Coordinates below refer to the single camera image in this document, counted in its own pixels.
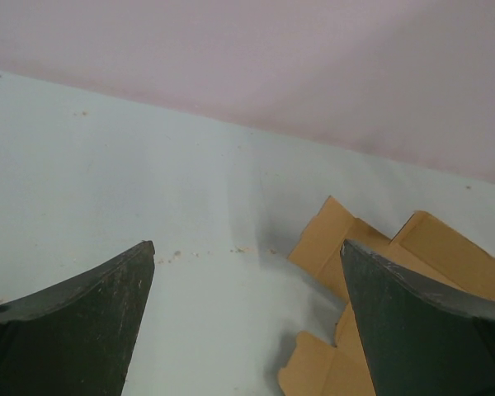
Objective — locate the brown cardboard box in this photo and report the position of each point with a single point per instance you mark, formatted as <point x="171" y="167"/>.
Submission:
<point x="424" y="244"/>

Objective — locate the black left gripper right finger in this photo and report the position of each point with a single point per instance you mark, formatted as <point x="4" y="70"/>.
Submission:
<point x="419" y="336"/>

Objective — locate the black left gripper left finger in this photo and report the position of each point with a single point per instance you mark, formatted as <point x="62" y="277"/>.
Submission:
<point x="77" y="337"/>

